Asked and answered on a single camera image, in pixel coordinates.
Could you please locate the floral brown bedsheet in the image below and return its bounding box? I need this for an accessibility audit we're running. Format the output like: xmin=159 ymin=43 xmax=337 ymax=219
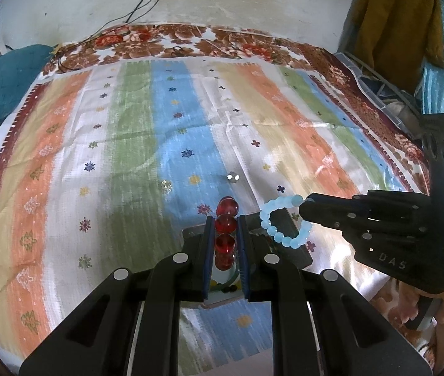
xmin=0 ymin=23 xmax=442 ymax=361

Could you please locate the red bead bracelet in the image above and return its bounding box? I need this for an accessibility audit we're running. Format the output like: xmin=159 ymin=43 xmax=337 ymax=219
xmin=213 ymin=196 xmax=241 ymax=271

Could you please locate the black wall cable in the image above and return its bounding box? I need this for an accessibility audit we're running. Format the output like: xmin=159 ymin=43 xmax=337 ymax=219
xmin=60 ymin=0 xmax=172 ymax=46

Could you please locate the silver clear charm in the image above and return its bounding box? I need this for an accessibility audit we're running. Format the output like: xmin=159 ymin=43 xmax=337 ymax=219
xmin=226 ymin=171 xmax=240 ymax=183

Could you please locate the gold clear charm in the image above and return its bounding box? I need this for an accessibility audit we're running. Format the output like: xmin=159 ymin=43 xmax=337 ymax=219
xmin=160 ymin=180 xmax=173 ymax=194

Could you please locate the green jade bangle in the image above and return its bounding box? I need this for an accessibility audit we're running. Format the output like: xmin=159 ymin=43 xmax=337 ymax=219
xmin=209 ymin=272 xmax=240 ymax=293

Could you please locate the light blue bead bracelet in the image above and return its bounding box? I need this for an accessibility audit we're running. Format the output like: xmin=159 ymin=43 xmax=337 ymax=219
xmin=259 ymin=193 xmax=314 ymax=251

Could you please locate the striped woven mat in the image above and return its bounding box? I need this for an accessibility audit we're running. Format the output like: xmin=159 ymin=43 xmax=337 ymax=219
xmin=0 ymin=56 xmax=430 ymax=376

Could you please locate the mustard hanging garment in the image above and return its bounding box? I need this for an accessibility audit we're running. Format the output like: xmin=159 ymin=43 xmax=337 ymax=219
xmin=352 ymin=0 xmax=444 ymax=93

